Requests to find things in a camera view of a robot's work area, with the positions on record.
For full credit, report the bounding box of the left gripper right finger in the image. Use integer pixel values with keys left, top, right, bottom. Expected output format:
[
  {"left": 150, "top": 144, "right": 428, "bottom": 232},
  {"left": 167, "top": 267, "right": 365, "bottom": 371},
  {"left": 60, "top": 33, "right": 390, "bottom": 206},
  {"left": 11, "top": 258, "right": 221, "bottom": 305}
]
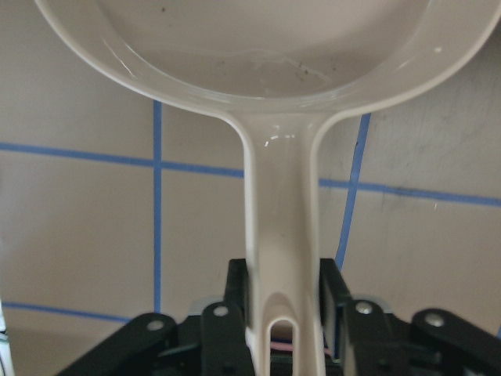
[{"left": 319, "top": 258, "right": 500, "bottom": 375}]

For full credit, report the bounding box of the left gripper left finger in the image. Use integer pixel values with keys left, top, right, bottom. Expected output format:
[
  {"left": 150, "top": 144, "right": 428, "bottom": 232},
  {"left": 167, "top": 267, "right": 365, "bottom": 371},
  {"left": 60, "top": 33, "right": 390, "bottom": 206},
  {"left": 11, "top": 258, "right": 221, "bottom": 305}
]
[{"left": 60, "top": 258, "right": 255, "bottom": 375}]

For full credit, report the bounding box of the beige dustpan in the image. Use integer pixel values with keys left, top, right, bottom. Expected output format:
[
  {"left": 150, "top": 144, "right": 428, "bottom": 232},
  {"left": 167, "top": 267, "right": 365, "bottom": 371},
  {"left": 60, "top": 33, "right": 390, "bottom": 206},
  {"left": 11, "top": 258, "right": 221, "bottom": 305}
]
[{"left": 38, "top": 1, "right": 500, "bottom": 375}]

